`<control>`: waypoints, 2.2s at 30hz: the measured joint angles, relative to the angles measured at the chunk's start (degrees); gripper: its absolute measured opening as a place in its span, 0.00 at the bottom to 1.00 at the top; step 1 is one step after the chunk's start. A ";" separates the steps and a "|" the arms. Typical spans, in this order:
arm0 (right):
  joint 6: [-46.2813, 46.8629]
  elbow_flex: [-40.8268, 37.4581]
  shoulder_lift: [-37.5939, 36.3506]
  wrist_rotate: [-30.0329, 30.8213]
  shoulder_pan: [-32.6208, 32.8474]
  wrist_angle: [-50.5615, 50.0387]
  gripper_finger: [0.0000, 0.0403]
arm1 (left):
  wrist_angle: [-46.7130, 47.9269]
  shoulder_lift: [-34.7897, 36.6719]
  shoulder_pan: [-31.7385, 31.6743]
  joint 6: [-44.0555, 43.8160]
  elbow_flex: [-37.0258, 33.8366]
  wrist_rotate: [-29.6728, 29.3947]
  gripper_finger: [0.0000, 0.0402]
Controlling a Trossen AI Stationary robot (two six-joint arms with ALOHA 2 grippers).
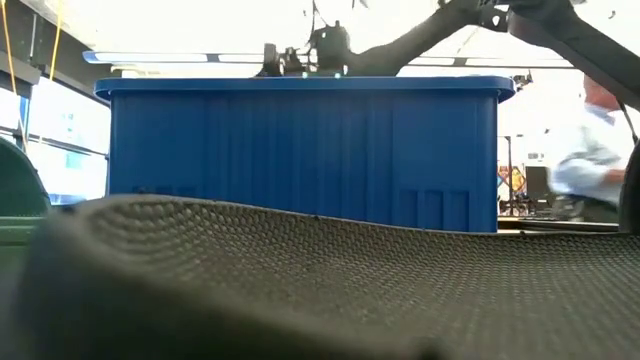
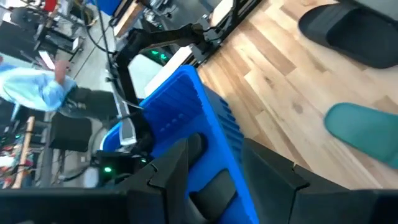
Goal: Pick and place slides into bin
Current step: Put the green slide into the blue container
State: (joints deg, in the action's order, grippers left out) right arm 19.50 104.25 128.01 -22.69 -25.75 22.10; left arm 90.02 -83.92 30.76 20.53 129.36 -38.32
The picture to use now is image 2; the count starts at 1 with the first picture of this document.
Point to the black office chair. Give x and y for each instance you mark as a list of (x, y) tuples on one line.
[(70, 132)]

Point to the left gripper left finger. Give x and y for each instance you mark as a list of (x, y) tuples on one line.
[(168, 199)]

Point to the green slide sandal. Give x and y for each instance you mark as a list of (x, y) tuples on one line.
[(363, 130)]

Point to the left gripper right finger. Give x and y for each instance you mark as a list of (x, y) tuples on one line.
[(270, 193)]

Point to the black aluminium table frame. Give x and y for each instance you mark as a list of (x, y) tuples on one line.
[(242, 14)]

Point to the wooden pole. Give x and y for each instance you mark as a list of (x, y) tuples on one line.
[(23, 152)]

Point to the person's hand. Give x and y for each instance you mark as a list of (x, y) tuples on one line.
[(61, 70)]

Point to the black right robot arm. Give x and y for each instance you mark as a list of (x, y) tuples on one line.
[(161, 32)]

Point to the black slide sandal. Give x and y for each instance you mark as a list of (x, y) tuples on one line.
[(357, 37), (214, 193)]

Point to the person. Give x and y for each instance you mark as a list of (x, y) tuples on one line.
[(28, 90)]

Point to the black box with green light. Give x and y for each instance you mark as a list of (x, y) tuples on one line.
[(121, 168)]

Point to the blue plastic bin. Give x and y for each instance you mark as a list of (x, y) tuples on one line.
[(174, 102)]

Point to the grey desk stand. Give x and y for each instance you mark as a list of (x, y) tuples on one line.
[(127, 130)]

